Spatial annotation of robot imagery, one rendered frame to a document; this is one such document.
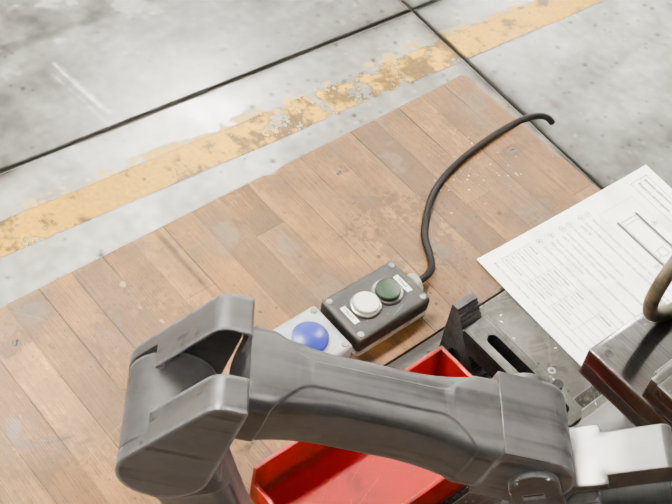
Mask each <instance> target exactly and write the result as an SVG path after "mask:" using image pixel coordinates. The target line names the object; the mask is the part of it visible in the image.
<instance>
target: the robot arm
mask: <svg viewBox="0 0 672 504"><path fill-rule="evenodd" d="M254 310H255V299H253V298H250V297H245V296H241V295H237V294H222V295H218V296H216V297H214V298H213V299H211V300H209V301H208V302H206V303H205V304H203V305H202V306H200V307H198V308H197V309H195V310H194V311H192V312H190V313H189V314H187V315H186V316H184V317H182V318H181V319H179V320H178V321H176V322H174V323H173V324H171V325H170V326H168V327H166V328H165V329H163V330H162V331H160V332H158V333H157V334H155V335H154V336H152V337H150V338H149V339H147V340H146V341H144V342H142V343H141V344H139V345H138V346H137V347H136V348H135V349H134V350H133V352H132V353H131V357H130V364H129V376H128V384H127V391H126V398H125V406H124V413H123V420H122V427H121V435H120V442H119V449H118V453H117V459H116V466H115V474H116V477H117V479H118V480H119V481H120V482H121V483H122V484H123V485H124V486H126V487H127V488H129V489H131V490H133V491H135V492H138V493H141V494H145V495H149V496H153V497H156V498H157V499H158V500H159V501H160V502H161V504H252V501H251V499H250V497H249V494H248V492H247V490H246V487H245V485H244V482H243V480H242V478H241V475H240V473H239V471H238V468H237V466H236V463H235V461H234V458H233V455H232V453H231V450H230V446H231V444H232V442H233V441H234V439H237V440H242V441H248V442H253V441H255V440H287V441H298V442H307V443H313V444H319V445H325V446H330V447H335V448H340V449H345V450H350V451H355V452H360V453H365V454H370V455H374V456H379V457H384V458H389V459H393V460H397V461H401V462H404V463H408V464H411V465H414V466H417V467H420V468H423V469H426V470H429V471H431V472H434V473H436V474H439V475H441V476H442V477H444V478H445V479H447V480H448V481H451V482H454V483H459V484H464V485H469V493H473V494H478V495H483V496H488V497H493V498H499V499H504V500H503V501H502V502H500V503H499V504H672V432H671V427H670V426H669V425H667V424H653V425H646V426H639V427H631V428H624V429H617V430H609V431H602V432H601V428H600V424H598V423H596V424H589V425H582V426H575V427H569V426H568V418H567V411H566V403H565V396H564V394H563V392H562V391H561V390H560V389H559V388H558V387H557V386H555V385H553V384H551V383H548V382H545V381H544V380H543V378H541V377H540V376H538V375H536V374H533V373H517V374H509V373H505V372H500V371H498V372H497V373H496V374H495V375H494V376H493V378H492V379H488V378H483V377H479V376H471V377H444V376H434V375H426V374H420V373H414V372H409V371H404V370H400V369H395V368H391V367H386V366H382V365H377V364H373V363H368V362H364V361H359V360H355V359H350V358H346V357H341V356H338V355H334V354H330V353H327V352H323V351H320V350H317V349H314V348H311V347H308V346H305V345H303V344H300V343H297V342H295V341H292V340H290V339H288V338H286V337H284V336H283V335H282V334H280V333H278V332H276V331H273V330H269V329H264V328H260V327H255V326H254ZM242 335H243V336H242ZM241 337H242V341H241V343H240V345H239V347H238V349H237V351H236V353H235V355H234V357H233V360H232V363H231V366H230V371H229V374H222V373H223V371H224V369H225V367H226V365H227V363H228V361H229V359H230V358H231V356H232V354H233V352H234V350H235V348H236V346H237V345H238V343H239V341H240V339H241Z"/></svg>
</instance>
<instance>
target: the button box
mask: <svg viewBox="0 0 672 504"><path fill-rule="evenodd" d="M536 119H543V120H545V121H547V122H548V123H549V124H550V125H553V124H554V123H555V121H554V119H553V118H552V117H551V116H550V115H548V114H546V113H540V112H539V113H531V114H527V115H524V116H522V117H519V118H517V119H515V120H513V121H511V122H509V123H507V124H505V125H504V126H502V127H500V128H499V129H497V130H495V131H494V132H492V133H491V134H489V135H488V136H486V137H485V138H483V139H482V140H481V141H479V142H478V143H476V144H475V145H474V146H472V147H471V148H470V149H468V150H467V151H466V152H465V153H463V154H462V155H461V156H460V157H459V158H457V159H456V160H455V161H454V162H453V163H452V164H451V165H450V166H449V167H448V168H447V169H446V170H445V171H444V172H443V173H442V175H441V176H440V177H439V178H438V180H437V181H436V183H435V184H434V186H433V187H432V189H431V191H430V193H429V196H428V198H427V202H426V205H425V209H424V213H423V218H422V226H421V240H422V244H423V248H424V250H425V254H426V257H427V262H428V268H427V270H426V271H425V272H424V273H423V274H422V275H421V276H419V277H418V276H417V275H416V274H414V273H410V274H408V275H406V274H405V273H404V272H403V271H402V270H401V269H400V268H399V267H398V266H397V265H396V264H395V263H394V262H392V261H390V262H388V263H386V264H385V265H383V266H381V267H379V268H378V269H376V270H374V271H373V272H371V273H369V274H367V275H366V276H364V277H362V278H361V279H359V280H357V281H355V282H354V283H352V284H350V285H349V286H347V287H345V288H343V289H342V290H340V291H338V292H337V293H335V294H333V295H331V296H330V297H328V298H326V299H325V300H323V301H322V303H321V308H320V312H321V313H322V314H323V315H324V316H325V317H326V318H327V319H328V320H329V321H330V322H331V324H332V325H333V326H334V327H335V328H336V329H337V330H338V331H339V332H340V333H341V334H342V335H343V336H344V337H345V338H346V339H347V340H348V341H349V342H350V344H351V345H352V351H351V352H352V354H353V355H355V356H360V355H361V354H363V353H365V352H366V351H368V350H369V349H371V348H373V347H374V346H376V345H377V344H379V343H381V342H382V341H384V340H386V339H387V338H389V337H390V336H392V335H394V334H395V333H397V332H398V331H400V330H402V329H403V328H405V327H406V326H408V325H410V324H411V323H413V322H414V321H416V320H418V319H419V318H421V317H423V316H424V315H425V312H426V310H427V308H428V305H429V301H430V298H429V297H428V296H427V295H426V294H425V293H424V292H423V283H424V282H425V281H427V280H428V279H429V278H430V277H431V276H432V275H433V273H434V271H435V258H434V254H433V250H432V247H431V244H430V241H429V235H428V229H429V221H430V216H431V211H432V207H433V204H434V201H435V198H436V196H437V193H438V192H439V190H440V188H441V187H442V185H443V184H444V182H445V181H446V180H447V179H448V177H449V176H450V175H451V174H452V173H453V172H454V171H455V170H456V169H457V168H458V167H459V166H460V165H461V164H462V163H463V162H465V161H466V160H467V159H468V158H469V157H470V156H472V155H473V154H474V153H476V152H477V151H478V150H480V149H481V148H482V147H484V146H485V145H487V144H488V143H489V142H491V141H492V140H494V139H495V138H497V137H499V136H500V135H502V134H503V133H505V132H507V131H509V130H510V129H512V128H514V127H516V126H518V125H519V124H521V123H522V124H523V123H525V122H528V121H531V120H536ZM382 279H392V280H394V281H396V282H397V283H398V284H399V285H400V287H401V294H400V297H399V298H398V299H397V300H395V301H392V302H387V301H383V300H381V299H379V298H378V299H379V302H380V304H379V309H378V311H377V312H376V313H374V314H371V315H364V314H361V313H359V312H357V311H356V310H355V309H354V307H353V299H354V297H355V295H356V294H358V293H360V292H363V291H367V292H371V293H373V294H375V291H374V290H375V286H376V284H377V282H378V281H380V280H382ZM375 295H376V294H375Z"/></svg>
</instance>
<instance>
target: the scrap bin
mask: <svg viewBox="0 0 672 504"><path fill-rule="evenodd" d="M404 371H409V372H414V373H420V374H426V375H434V376H444V377H471V376H472V375H471V374H470V373H469V372H468V371H467V370H466V369H465V368H464V367H463V366H462V365H461V364H460V363H459V362H458V361H457V360H456V359H455V358H454V357H453V356H452V355H451V354H450V353H449V352H448V351H447V350H446V349H445V348H444V347H443V346H442V345H441V346H440V347H438V348H437V349H435V350H434V351H432V352H430V353H429V354H427V355H426V356H424V357H423V358H421V359H420V360H418V361H416V362H415V363H413V364H412V365H410V366H409V367H407V368H406V369H404ZM464 486H465V485H464V484H459V483H454V482H451V481H448V480H447V479H445V478H444V477H442V476H441V475H439V474H436V473H434V472H431V471H429V470H426V469H423V468H420V467H417V466H414V465H411V464H408V463H404V462H401V461H397V460H393V459H389V458H384V457H379V456H374V455H370V454H365V453H360V452H355V451H350V450H345V449H340V448H335V447H330V446H325V445H319V444H313V443H307V442H298V441H292V442H290V443H289V444H287V445H286V446H284V447H283V448H281V449H280V450H278V451H276V452H275V453H273V454H272V455H270V456H269V457H267V458H266V459H264V460H262V461H261V462H259V463H258V464H256V465H255V466H254V467H253V473H252V481H251V488H250V495H249V496H250V498H251V499H252V500H253V501H254V503H255V504H440V503H442V502H443V501H444V500H446V499H447V498H448V497H450V496H451V495H453V494H454V493H455V492H457V491H458V490H459V489H461V488H462V487H464Z"/></svg>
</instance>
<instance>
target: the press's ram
mask: <svg viewBox="0 0 672 504"><path fill-rule="evenodd" d="M579 373H580V374H581V375H582V376H584V377H585V378H586V379H587V380H588V381H589V382H590V383H591V384H592V385H593V386H594V387H595V388H596V389H597V390H598V391H599V392H600V393H601V394H602V395H604V396H605V397H606V398H607V399H608V400H609V401H610V402H611V403H612V404H613V405H614V406H615V407H616V408H617V409H618V410H619V411H620V412H621V413H622V414H623V415H625V416H626V417H627V418H628V419H629V420H630V421H631V422H632V423H633V424H634V425H635V426H636V427H639V426H646V425H653V424H667V425H669V426H670V427H671V432H672V318H671V319H669V320H666V321H663V322H651V321H648V320H647V319H646V318H645V317H644V315H643V312H642V313H640V314H639V315H637V316H636V317H635V318H633V319H632V320H630V321H629V322H627V323H626V324H625V325H623V326H622V327H620V328H619V329H617V330H616V331H615V332H613V333H612V334H610V335H609V336H607V337H606V338H605V339H603V340H602V341H600V342H599V343H597V344H596V345H595V346H593V347H592V348H590V349H589V351H588V353H587V355H586V357H585V359H584V362H583V363H582V366H581V368H580V370H579Z"/></svg>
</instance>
